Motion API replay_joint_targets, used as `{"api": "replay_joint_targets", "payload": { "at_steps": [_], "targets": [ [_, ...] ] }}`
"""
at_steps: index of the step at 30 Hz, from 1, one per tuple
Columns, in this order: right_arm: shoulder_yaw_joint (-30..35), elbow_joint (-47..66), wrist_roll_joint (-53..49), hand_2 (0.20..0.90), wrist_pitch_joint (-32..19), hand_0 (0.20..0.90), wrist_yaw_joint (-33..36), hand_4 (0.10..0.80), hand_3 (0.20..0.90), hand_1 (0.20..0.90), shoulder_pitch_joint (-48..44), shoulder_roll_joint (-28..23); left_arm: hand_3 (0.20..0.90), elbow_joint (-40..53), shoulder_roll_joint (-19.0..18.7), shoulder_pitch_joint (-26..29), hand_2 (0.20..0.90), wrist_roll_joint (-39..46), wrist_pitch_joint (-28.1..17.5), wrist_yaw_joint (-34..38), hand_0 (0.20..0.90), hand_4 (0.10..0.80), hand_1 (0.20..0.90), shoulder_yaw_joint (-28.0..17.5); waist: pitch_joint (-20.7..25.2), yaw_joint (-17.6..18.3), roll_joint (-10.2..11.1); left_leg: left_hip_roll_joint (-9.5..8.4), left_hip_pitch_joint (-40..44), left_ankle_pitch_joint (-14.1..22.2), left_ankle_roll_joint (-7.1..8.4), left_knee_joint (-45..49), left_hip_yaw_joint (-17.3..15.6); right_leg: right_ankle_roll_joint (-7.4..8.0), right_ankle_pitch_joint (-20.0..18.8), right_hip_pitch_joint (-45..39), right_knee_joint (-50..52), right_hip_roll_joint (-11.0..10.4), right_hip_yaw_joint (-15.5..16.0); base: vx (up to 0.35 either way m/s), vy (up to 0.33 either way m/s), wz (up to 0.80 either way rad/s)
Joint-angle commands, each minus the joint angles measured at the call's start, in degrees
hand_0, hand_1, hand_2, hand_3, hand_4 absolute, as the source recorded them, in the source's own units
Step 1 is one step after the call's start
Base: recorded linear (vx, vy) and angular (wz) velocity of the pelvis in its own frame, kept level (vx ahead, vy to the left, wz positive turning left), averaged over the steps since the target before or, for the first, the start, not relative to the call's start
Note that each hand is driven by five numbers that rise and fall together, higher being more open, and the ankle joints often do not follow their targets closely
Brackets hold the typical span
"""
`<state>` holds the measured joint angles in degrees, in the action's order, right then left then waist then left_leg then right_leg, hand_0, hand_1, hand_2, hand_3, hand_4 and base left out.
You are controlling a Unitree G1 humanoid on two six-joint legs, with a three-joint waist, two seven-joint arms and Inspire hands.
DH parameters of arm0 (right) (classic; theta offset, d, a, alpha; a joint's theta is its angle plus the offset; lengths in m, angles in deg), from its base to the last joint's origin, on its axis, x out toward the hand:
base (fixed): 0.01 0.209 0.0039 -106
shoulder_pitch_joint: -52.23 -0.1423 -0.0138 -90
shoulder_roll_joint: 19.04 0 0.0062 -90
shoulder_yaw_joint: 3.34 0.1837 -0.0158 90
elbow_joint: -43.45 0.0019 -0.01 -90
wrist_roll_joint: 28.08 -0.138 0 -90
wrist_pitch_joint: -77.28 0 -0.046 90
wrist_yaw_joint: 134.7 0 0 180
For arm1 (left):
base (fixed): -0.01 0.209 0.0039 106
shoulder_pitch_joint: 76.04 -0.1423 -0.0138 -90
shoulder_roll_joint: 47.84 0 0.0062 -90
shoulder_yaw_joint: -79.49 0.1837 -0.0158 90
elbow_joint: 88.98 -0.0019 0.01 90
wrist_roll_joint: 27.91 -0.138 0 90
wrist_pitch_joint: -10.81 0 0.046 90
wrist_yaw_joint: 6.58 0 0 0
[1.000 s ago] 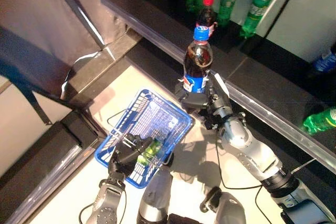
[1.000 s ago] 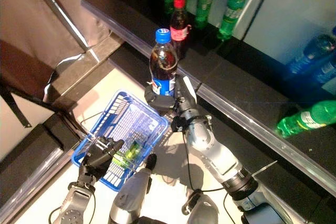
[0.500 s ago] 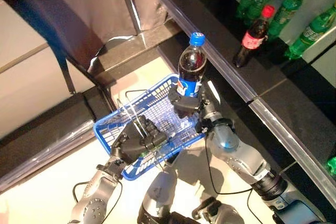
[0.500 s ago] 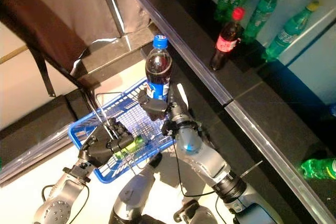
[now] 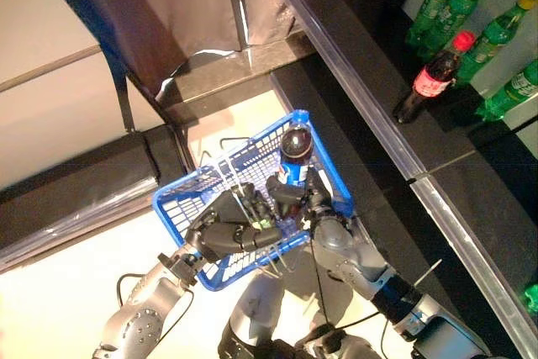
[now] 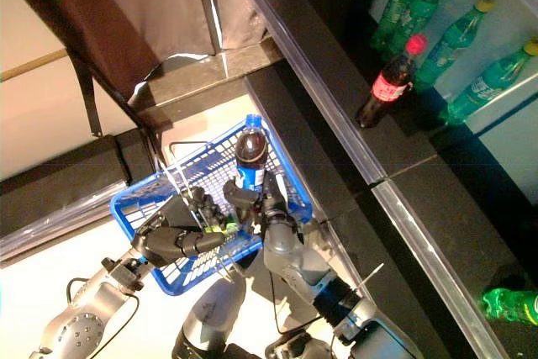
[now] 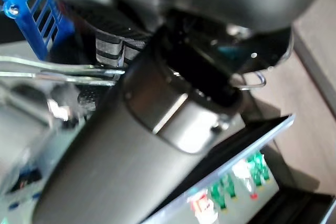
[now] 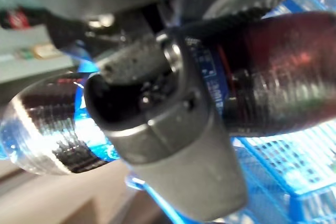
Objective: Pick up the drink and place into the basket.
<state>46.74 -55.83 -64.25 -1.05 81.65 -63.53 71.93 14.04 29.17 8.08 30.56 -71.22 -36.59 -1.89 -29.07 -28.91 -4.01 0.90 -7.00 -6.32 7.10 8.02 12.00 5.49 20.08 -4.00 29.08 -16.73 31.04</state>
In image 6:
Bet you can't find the dark brown curtain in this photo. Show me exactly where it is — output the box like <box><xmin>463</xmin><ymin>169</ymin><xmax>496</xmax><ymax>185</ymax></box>
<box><xmin>0</xmin><ymin>0</ymin><xmax>270</xmax><ymax>102</ymax></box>

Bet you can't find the silver right robot leg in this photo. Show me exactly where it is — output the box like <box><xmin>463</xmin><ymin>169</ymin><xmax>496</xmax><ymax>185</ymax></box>
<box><xmin>263</xmin><ymin>330</ymin><xmax>337</xmax><ymax>359</ymax></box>

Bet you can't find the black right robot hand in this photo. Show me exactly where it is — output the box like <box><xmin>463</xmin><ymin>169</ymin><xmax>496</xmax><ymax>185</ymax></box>
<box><xmin>222</xmin><ymin>169</ymin><xmax>307</xmax><ymax>246</ymax></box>

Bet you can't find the pepsi bottle blue cap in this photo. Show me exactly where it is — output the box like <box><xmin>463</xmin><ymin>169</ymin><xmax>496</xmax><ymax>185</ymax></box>
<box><xmin>234</xmin><ymin>114</ymin><xmax>271</xmax><ymax>193</ymax></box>

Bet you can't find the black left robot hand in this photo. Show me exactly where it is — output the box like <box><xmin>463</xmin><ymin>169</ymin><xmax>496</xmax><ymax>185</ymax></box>
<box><xmin>129</xmin><ymin>184</ymin><xmax>239</xmax><ymax>270</ymax></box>

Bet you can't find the black low platform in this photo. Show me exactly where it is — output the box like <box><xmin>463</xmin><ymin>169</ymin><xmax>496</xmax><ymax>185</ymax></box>
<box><xmin>0</xmin><ymin>129</ymin><xmax>159</xmax><ymax>263</ymax></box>

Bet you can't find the coca-cola bottle red cap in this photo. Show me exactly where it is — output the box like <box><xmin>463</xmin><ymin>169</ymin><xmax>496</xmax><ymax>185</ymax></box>
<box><xmin>355</xmin><ymin>33</ymin><xmax>430</xmax><ymax>129</ymax></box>

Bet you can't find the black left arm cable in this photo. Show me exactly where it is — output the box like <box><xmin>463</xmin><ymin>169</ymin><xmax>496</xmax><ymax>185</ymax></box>
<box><xmin>65</xmin><ymin>276</ymin><xmax>142</xmax><ymax>335</ymax></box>

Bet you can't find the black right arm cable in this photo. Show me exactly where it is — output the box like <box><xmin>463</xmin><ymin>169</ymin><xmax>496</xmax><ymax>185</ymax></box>
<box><xmin>268</xmin><ymin>270</ymin><xmax>287</xmax><ymax>337</ymax></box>

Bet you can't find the grey metal pole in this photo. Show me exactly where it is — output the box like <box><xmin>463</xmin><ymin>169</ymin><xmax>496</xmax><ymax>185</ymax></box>
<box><xmin>189</xmin><ymin>0</ymin><xmax>224</xmax><ymax>57</ymax></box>

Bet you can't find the black shelf board clear rail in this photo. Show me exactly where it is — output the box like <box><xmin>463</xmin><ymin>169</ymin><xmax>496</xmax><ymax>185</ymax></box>
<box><xmin>371</xmin><ymin>156</ymin><xmax>538</xmax><ymax>359</ymax></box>
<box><xmin>242</xmin><ymin>0</ymin><xmax>440</xmax><ymax>187</ymax></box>

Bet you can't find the black strap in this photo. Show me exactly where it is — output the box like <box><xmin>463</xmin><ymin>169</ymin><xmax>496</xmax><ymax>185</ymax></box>
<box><xmin>68</xmin><ymin>45</ymin><xmax>105</xmax><ymax>138</ymax></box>

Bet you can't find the blue plastic shopping basket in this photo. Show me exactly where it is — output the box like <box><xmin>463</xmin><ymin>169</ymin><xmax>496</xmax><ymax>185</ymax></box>
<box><xmin>108</xmin><ymin>114</ymin><xmax>315</xmax><ymax>298</ymax></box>

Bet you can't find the green bottle in basket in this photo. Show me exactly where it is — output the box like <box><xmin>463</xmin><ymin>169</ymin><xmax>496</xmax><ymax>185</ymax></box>
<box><xmin>204</xmin><ymin>218</ymin><xmax>240</xmax><ymax>235</ymax></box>

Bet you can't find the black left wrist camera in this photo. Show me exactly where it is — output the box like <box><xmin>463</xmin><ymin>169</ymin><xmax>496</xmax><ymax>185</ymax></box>
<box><xmin>103</xmin><ymin>256</ymin><xmax>143</xmax><ymax>292</ymax></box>

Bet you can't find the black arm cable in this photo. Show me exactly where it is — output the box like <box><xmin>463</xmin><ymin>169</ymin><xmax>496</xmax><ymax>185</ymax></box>
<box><xmin>65</xmin><ymin>276</ymin><xmax>142</xmax><ymax>335</ymax></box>
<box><xmin>268</xmin><ymin>270</ymin><xmax>287</xmax><ymax>337</ymax></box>

